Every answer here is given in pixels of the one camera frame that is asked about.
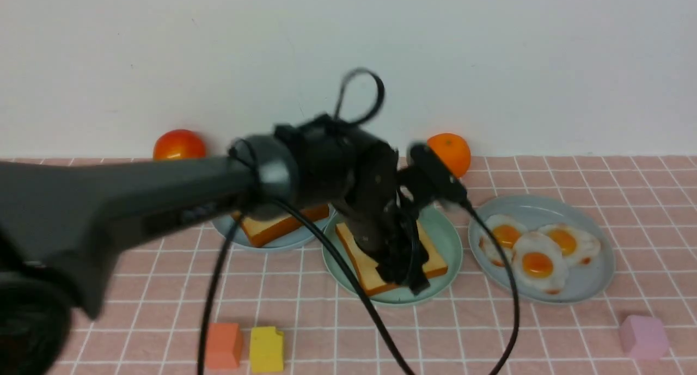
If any fried egg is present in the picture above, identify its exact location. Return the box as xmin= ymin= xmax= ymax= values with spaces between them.
xmin=537 ymin=223 xmax=602 ymax=267
xmin=512 ymin=232 xmax=570 ymax=294
xmin=479 ymin=214 xmax=528 ymax=268

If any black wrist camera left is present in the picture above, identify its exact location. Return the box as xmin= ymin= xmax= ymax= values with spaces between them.
xmin=398 ymin=142 xmax=470 ymax=208

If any pink checkered tablecloth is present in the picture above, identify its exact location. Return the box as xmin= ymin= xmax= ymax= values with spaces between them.
xmin=52 ymin=155 xmax=696 ymax=374

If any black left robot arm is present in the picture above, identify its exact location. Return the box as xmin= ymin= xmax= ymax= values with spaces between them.
xmin=2 ymin=114 xmax=435 ymax=374

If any toast slice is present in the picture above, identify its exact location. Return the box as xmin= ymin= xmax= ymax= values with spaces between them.
xmin=334 ymin=221 xmax=447 ymax=297
xmin=231 ymin=205 xmax=329 ymax=248

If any light blue bread plate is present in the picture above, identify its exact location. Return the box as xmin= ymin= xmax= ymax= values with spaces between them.
xmin=212 ymin=206 xmax=334 ymax=253

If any black camera cable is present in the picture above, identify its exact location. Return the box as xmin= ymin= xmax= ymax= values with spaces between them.
xmin=460 ymin=200 xmax=521 ymax=375

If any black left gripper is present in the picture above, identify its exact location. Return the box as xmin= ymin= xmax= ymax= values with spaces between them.
xmin=273 ymin=114 xmax=431 ymax=296

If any yellow cube block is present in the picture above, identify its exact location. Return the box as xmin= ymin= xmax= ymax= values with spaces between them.
xmin=249 ymin=327 xmax=284 ymax=373

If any orange cube block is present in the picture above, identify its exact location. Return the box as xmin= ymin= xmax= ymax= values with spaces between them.
xmin=204 ymin=322 xmax=244 ymax=371

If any red yellow pomegranate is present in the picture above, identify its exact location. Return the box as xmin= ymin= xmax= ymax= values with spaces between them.
xmin=152 ymin=129 xmax=207 ymax=160

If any grey blue egg plate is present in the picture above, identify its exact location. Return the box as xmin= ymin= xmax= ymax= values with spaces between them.
xmin=468 ymin=194 xmax=615 ymax=305

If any orange fruit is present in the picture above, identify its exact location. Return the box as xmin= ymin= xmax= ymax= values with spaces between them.
xmin=426 ymin=133 xmax=472 ymax=177

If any pink cube block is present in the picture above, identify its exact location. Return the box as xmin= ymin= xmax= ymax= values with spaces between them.
xmin=619 ymin=315 xmax=670 ymax=360

